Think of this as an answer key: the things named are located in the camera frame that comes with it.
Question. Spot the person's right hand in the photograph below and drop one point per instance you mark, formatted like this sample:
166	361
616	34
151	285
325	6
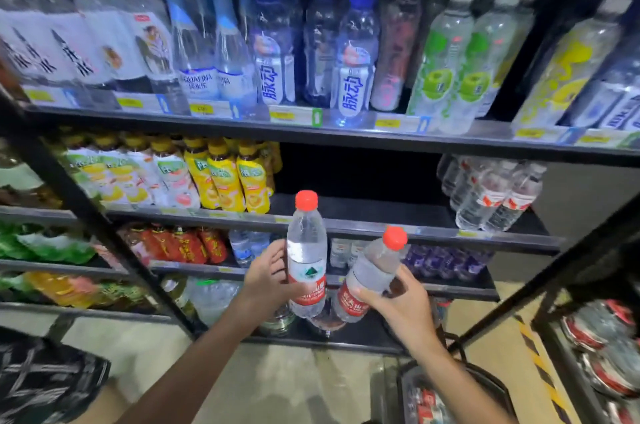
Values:
407	314

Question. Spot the person's left hand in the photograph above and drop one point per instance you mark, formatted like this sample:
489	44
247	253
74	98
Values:
265	284

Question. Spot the black shopping basket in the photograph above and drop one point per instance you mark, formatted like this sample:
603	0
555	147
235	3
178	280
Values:
500	391

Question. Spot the cluster of white cap bottles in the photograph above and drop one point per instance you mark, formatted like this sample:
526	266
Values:
490	199

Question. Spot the black opposite shelf unit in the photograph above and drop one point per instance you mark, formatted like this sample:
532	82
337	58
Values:
550	283

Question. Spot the person's right forearm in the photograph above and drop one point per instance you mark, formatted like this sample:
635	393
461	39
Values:
460	388

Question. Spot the person's left forearm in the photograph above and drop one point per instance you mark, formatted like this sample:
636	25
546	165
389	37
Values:
190	378

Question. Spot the row of small clear water bottles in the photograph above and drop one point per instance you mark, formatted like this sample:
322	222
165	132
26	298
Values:
247	245

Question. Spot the large red cap water bottle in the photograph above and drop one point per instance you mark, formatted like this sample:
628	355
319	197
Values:
622	413
595	328
615	368

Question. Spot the tall light blue water bottle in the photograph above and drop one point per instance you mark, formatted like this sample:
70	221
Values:
192	49
232	59

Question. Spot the green label clear drink bottle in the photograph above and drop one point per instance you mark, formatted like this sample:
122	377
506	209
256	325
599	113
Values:
440	64
475	79

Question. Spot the pink label drink bottle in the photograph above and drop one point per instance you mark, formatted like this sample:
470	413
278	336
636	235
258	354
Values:
395	59

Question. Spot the yellow label clear drink bottle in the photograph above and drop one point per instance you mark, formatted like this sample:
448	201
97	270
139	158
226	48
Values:
515	39
565	79

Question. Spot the row of red wrapped drink bottles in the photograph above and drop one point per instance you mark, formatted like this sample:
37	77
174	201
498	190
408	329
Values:
185	245

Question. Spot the row of yellow cap tea bottles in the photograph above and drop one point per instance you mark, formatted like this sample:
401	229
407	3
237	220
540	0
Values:
225	179

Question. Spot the yellow white price tag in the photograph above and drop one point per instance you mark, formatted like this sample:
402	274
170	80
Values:
387	124
530	134
595	140

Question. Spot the row of dark blue drink bottles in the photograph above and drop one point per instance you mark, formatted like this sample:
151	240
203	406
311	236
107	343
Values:
355	69

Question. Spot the row of white label drink bottles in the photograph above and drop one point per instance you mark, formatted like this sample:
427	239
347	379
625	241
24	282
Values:
100	44

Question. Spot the cluster of white blue label drinks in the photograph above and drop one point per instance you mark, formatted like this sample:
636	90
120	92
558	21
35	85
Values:
615	94

